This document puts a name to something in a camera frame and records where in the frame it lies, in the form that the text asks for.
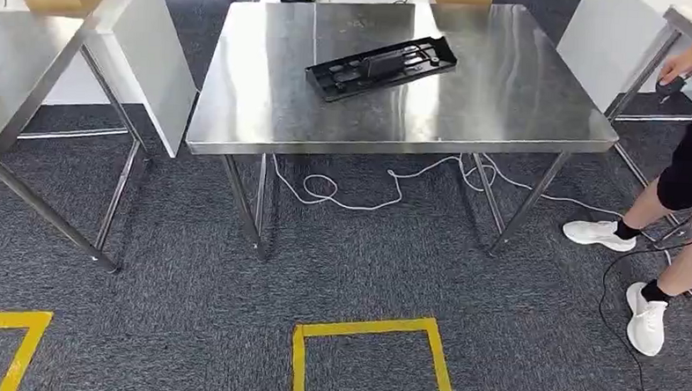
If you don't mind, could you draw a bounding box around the person's hand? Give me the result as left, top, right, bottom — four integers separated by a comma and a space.
657, 47, 692, 88

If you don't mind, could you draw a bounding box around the black handheld device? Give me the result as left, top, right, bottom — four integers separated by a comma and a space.
653, 73, 689, 100

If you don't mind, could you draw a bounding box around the black plastic part tray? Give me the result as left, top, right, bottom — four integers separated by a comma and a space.
303, 30, 460, 109

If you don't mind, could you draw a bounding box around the steel table with white panel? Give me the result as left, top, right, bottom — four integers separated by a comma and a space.
0, 0, 203, 278
548, 0, 692, 246

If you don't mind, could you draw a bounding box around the white shoe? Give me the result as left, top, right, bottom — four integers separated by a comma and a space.
623, 280, 670, 358
561, 218, 639, 254

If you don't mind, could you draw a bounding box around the stainless steel table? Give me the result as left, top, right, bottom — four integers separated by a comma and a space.
180, 0, 626, 277

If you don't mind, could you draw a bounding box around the black floor cable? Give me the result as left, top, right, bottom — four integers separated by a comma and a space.
593, 233, 692, 391

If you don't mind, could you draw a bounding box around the white floor cable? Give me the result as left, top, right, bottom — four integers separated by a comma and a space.
265, 144, 692, 311

